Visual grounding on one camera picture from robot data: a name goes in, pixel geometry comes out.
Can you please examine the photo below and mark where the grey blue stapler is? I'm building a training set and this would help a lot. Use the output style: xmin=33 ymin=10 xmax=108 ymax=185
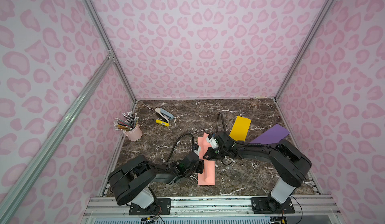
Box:
xmin=155 ymin=108 xmax=174 ymax=123

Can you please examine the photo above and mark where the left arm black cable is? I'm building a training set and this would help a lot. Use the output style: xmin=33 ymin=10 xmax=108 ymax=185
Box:
xmin=165 ymin=133 xmax=196 ymax=164

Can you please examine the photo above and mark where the pink pencil cup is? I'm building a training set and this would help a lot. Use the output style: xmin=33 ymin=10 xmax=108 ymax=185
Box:
xmin=123 ymin=124 xmax=142 ymax=141

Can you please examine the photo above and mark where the bundle of pencils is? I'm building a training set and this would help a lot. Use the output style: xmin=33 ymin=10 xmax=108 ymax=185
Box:
xmin=113 ymin=112 xmax=139 ymax=132

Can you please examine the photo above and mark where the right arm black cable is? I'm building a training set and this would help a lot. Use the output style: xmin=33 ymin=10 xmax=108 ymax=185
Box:
xmin=216 ymin=112 xmax=235 ymax=166

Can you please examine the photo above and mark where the pink paper sheet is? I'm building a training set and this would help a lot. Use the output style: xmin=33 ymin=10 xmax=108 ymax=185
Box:
xmin=198 ymin=133 xmax=215 ymax=186

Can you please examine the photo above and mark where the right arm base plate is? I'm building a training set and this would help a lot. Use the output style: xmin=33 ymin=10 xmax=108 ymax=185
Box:
xmin=251 ymin=196 xmax=295 ymax=214

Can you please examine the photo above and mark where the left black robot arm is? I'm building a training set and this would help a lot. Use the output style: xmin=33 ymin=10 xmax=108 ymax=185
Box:
xmin=108 ymin=152 xmax=204 ymax=209

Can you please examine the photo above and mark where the yellow paper sheet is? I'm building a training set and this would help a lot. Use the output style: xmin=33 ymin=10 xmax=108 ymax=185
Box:
xmin=230 ymin=116 xmax=251 ymax=141

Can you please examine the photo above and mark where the purple paper sheet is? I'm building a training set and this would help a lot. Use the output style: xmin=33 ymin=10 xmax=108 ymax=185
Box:
xmin=250 ymin=124 xmax=290 ymax=144

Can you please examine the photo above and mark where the aluminium mounting rail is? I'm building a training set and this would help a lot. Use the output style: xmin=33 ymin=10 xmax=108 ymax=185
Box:
xmin=81 ymin=195 xmax=345 ymax=224

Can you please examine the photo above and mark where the yellow highlighter marker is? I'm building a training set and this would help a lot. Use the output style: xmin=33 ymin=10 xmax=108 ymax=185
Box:
xmin=155 ymin=119 xmax=169 ymax=127

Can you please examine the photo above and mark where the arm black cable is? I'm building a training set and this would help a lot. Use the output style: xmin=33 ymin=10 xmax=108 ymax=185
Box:
xmin=165 ymin=133 xmax=196 ymax=164
xmin=216 ymin=112 xmax=235 ymax=166

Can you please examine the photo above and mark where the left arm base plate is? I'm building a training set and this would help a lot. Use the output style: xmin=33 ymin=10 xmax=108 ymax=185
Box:
xmin=129 ymin=198 xmax=171 ymax=216

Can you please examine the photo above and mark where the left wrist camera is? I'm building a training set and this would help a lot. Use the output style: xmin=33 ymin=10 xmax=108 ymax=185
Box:
xmin=193 ymin=144 xmax=201 ymax=155

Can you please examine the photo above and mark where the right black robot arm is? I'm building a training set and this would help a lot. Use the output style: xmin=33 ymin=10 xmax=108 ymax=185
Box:
xmin=203 ymin=131 xmax=312 ymax=209

